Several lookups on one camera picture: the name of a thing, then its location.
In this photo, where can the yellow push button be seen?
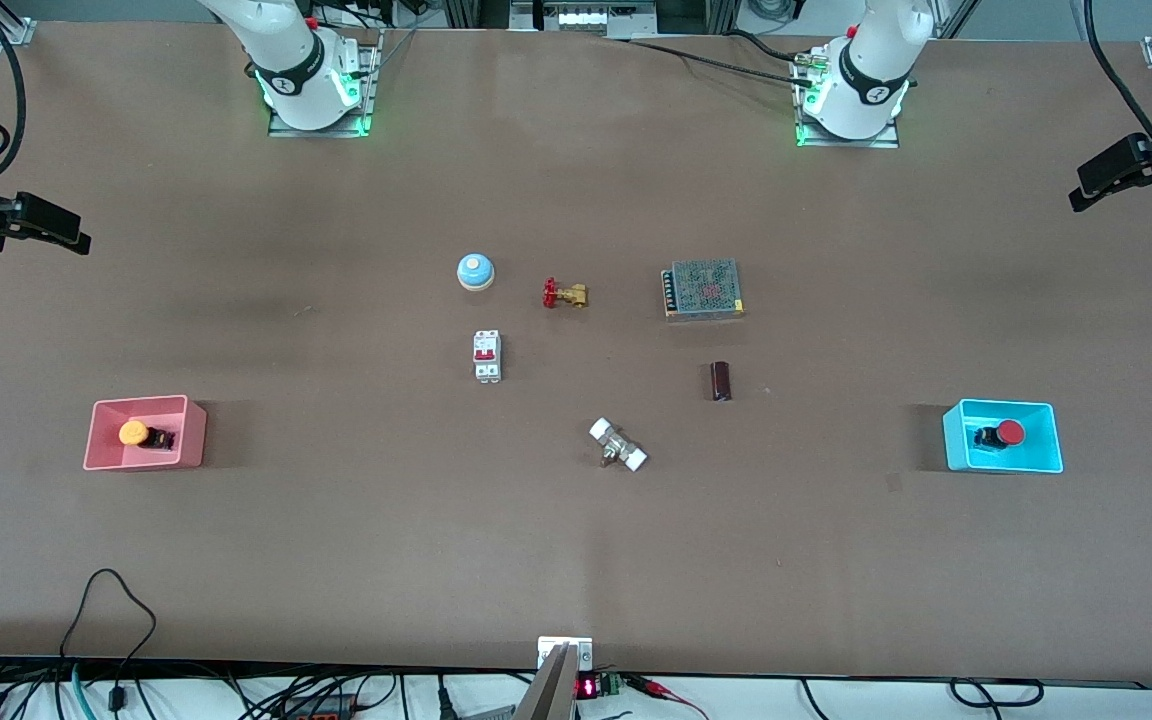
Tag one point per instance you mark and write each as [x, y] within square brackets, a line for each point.
[133, 433]

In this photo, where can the red push button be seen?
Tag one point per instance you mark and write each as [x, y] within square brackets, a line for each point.
[1010, 432]

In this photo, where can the grey metal bar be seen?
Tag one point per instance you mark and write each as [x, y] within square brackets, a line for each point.
[548, 695]

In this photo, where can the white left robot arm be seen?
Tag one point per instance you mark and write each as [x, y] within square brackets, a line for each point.
[871, 70]

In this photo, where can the dark brown cylindrical capacitor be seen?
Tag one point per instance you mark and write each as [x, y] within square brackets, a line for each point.
[721, 381]

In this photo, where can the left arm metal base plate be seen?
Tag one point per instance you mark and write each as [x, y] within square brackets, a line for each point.
[846, 143]

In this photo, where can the white electronics box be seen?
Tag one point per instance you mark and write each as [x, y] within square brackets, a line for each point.
[586, 18]

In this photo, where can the white circuit breaker red switch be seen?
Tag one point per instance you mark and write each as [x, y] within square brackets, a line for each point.
[487, 355]

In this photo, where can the blue call bell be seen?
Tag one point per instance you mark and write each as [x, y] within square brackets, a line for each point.
[475, 270]

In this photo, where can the red digit display module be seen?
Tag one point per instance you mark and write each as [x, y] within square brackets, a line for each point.
[588, 687]

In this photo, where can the cyan plastic bin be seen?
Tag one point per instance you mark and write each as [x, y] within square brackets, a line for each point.
[956, 440]

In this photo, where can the pink plastic bin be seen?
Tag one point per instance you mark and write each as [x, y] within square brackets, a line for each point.
[191, 435]

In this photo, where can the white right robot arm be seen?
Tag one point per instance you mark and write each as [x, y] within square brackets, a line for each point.
[296, 60]

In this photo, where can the white capped metal fitting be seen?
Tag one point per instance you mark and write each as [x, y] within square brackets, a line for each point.
[617, 446]

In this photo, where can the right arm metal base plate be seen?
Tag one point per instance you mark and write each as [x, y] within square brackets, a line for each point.
[321, 131]

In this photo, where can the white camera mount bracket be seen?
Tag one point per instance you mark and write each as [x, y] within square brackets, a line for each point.
[551, 650]

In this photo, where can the metal mesh power supply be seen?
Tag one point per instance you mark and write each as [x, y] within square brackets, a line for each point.
[704, 288]

